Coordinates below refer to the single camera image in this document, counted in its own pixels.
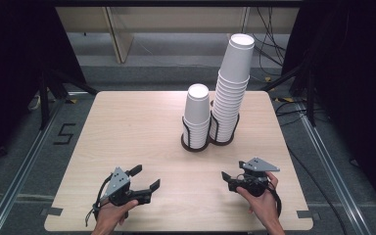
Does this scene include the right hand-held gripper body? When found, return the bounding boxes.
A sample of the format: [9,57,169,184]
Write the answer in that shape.
[228,157,281,198]

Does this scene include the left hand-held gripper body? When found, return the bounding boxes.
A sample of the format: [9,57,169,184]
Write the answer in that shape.
[99,166,146,207]

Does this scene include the black wire cup holder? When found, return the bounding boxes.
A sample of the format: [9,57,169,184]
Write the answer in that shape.
[179,109,241,153]

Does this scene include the short white cup stack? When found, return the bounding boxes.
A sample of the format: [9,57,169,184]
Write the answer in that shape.
[183,83,212,126]

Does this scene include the person's right hand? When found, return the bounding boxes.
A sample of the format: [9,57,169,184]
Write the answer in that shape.
[235,171,280,228]

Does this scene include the person's left hand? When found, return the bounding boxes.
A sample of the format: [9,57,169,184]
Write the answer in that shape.
[94,199,140,231]

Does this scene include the black tape strip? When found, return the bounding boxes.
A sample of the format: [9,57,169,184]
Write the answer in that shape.
[296,210,321,220]
[39,207,64,217]

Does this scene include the yellow floor tape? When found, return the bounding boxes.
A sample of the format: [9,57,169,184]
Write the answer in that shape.
[263,75,296,104]

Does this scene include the tall stack of white cups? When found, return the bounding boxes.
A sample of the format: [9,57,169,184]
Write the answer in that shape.
[209,32,256,144]

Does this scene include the black metal stand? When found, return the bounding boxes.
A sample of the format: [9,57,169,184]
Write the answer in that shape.
[38,67,100,131]
[259,60,318,127]

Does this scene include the pale wooden shelf unit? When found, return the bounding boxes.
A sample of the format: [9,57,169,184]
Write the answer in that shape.
[55,6,301,65]

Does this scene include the black curtain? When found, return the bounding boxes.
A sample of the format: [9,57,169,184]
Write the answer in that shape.
[281,0,376,223]
[0,0,87,175]

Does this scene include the left hand-held gripper black cable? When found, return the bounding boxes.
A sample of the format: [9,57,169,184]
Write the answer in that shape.
[84,174,115,228]

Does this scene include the hand-held gripper black cable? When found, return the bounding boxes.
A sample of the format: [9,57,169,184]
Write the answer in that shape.
[84,174,115,228]
[267,186,283,217]

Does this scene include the right hand-held gripper black cable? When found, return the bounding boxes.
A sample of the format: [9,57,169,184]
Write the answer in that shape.
[267,186,283,217]

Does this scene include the long black floor cable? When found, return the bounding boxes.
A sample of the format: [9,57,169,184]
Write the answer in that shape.
[286,145,349,235]

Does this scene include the silver floor rail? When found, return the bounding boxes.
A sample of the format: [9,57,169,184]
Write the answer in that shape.
[0,97,67,235]
[297,103,375,235]

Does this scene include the bundle of black hanging cables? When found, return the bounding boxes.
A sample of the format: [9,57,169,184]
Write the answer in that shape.
[253,6,288,68]

